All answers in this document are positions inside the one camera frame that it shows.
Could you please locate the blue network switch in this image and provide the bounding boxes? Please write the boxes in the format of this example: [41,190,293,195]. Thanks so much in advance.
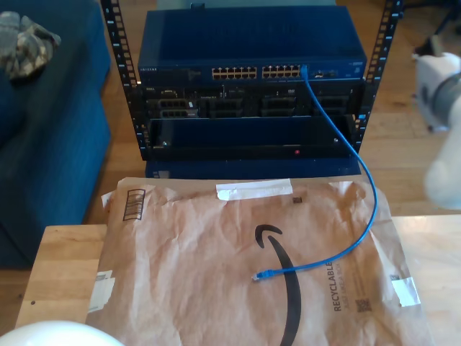
[138,7,367,84]

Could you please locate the black rack frame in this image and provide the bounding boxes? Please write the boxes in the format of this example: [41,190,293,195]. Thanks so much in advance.
[100,0,405,161]

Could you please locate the blue rack base panel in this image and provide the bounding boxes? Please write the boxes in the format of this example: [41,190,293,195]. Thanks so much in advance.
[146,159,361,180]

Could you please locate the white shipping label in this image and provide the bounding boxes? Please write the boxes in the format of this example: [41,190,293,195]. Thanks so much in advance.
[88,270,116,314]

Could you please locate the brown paper mailer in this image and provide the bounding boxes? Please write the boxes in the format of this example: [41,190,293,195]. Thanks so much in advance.
[81,175,437,346]

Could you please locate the long white tape strip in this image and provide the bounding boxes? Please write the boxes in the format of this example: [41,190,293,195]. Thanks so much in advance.
[215,179,293,202]

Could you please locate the short white tape strip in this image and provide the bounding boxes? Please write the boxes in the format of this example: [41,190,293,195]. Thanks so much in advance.
[390,275,421,308]

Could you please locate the blue sofa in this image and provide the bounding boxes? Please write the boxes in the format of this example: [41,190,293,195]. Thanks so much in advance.
[0,0,112,270]

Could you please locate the black office chair base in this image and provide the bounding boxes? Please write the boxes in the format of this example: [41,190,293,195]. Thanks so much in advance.
[413,0,461,55]

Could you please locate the black rack server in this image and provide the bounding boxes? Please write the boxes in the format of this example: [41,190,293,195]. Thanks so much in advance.
[130,81,365,120]

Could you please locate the blue network cable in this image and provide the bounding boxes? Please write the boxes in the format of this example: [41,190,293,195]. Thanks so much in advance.
[251,63,378,283]

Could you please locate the camouflage cloth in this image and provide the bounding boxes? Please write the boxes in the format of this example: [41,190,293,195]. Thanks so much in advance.
[0,10,62,81]

